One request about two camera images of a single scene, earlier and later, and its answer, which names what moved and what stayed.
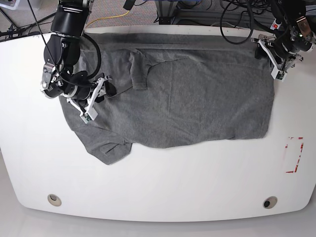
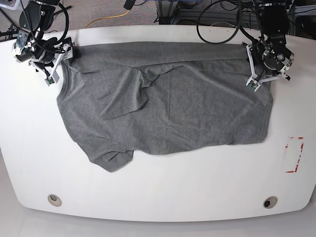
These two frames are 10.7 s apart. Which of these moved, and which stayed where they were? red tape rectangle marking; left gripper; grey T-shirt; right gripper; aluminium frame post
Moved: left gripper; grey T-shirt; right gripper
Stayed: red tape rectangle marking; aluminium frame post
